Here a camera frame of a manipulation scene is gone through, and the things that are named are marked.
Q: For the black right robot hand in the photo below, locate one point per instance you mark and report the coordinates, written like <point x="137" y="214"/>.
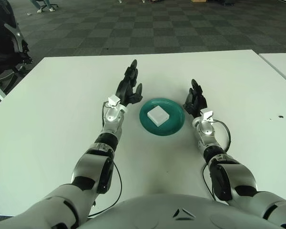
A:
<point x="195" y="101"/>

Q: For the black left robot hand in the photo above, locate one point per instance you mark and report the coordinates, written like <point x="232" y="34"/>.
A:
<point x="127" y="88"/>

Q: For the white charger block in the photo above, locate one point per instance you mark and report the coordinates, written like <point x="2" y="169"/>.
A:
<point x="158" y="116"/>

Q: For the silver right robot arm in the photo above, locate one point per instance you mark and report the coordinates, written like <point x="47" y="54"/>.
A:
<point x="236" y="174"/>

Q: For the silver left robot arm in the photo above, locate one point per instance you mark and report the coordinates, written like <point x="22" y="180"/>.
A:
<point x="95" y="164"/>

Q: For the teal round plate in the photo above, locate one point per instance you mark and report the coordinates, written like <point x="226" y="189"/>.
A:
<point x="175" y="121"/>

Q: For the white table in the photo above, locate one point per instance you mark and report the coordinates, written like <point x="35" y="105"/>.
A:
<point x="281" y="63"/>

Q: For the cardboard box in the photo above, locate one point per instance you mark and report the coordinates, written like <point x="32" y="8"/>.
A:
<point x="199" y="1"/>

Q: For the black swivel chair base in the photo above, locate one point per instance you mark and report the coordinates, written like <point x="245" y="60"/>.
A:
<point x="53" y="5"/>

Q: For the silver robot torso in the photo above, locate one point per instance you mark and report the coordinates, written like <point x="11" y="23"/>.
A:
<point x="157" y="212"/>

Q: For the seated person legs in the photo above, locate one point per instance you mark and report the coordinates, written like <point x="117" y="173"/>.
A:
<point x="35" y="3"/>

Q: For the black robot at left edge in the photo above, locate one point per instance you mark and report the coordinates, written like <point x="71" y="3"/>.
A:
<point x="2" y="47"/>

